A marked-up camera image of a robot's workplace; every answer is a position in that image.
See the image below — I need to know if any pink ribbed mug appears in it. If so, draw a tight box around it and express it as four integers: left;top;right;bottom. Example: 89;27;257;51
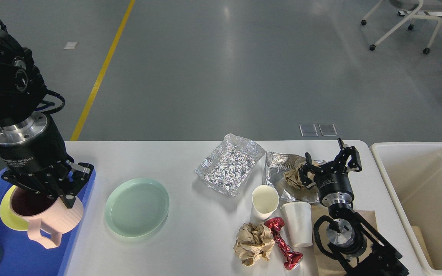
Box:
10;187;84;249

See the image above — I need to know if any white paper cup inverted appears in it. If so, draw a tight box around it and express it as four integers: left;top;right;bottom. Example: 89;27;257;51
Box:
281;202;313;248

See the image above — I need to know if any crumpled brown paper ball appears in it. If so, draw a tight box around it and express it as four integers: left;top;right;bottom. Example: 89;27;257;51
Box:
233;223;275;267

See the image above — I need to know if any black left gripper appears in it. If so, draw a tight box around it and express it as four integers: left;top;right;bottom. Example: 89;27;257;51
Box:
0;112;94;209

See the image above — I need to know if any beige plastic bin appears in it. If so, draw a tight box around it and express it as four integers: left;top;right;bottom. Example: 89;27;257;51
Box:
370;142;442;276

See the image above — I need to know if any flat foil sheet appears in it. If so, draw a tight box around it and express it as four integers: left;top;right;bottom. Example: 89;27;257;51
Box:
263;152;319;204

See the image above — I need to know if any red foil wrapper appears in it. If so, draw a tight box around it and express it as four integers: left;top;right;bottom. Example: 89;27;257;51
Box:
264;217;303;271

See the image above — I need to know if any blue plastic tray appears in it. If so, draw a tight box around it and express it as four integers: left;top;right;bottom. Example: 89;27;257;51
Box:
0;168;81;276

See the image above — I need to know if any mint green plate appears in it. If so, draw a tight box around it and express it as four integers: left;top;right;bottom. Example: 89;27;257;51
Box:
104;178;170;238

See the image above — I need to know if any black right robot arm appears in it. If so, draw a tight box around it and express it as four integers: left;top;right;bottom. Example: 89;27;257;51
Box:
298;138;409;276

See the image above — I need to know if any crumpled foil tray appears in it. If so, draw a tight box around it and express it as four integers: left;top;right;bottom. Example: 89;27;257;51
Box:
194;133;266;196

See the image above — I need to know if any white paper cup upright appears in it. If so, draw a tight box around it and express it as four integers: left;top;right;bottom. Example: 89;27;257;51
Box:
250;185;279;222

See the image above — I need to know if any yellow plate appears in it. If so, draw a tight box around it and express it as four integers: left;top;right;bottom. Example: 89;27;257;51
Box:
0;186;28;231

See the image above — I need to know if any crumpled brown paper on foil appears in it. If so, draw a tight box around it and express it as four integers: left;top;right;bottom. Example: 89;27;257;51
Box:
284;161;315;190

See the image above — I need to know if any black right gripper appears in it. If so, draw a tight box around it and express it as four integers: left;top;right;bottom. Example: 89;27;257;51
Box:
298;138;363;207

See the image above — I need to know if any white rolling chair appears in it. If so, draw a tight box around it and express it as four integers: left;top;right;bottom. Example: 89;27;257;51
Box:
369;0;442;54

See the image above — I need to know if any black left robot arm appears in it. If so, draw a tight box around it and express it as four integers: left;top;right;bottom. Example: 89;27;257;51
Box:
0;19;94;209

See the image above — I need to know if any brown paper bag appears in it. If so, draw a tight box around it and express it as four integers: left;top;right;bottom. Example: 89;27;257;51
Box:
312;204;377;276

